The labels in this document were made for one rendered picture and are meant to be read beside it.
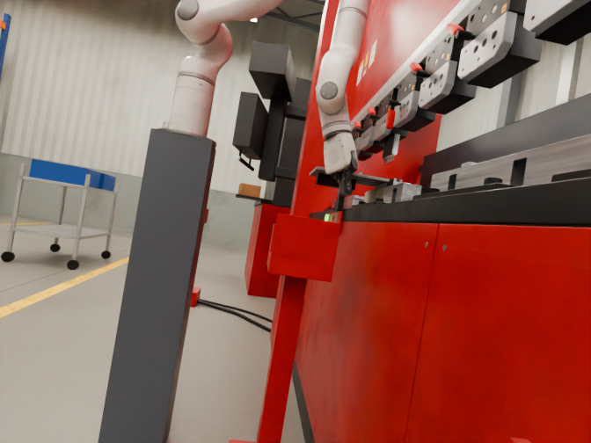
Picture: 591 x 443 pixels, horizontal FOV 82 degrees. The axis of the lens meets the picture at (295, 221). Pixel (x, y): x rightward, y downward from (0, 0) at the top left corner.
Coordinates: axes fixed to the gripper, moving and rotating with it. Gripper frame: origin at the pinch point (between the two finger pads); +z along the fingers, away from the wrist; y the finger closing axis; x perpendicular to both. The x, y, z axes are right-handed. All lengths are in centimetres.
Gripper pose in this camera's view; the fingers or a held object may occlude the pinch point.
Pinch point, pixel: (346, 188)
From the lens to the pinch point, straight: 99.5
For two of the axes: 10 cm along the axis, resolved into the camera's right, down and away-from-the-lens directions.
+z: 1.4, 9.9, -0.7
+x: 8.4, -0.8, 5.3
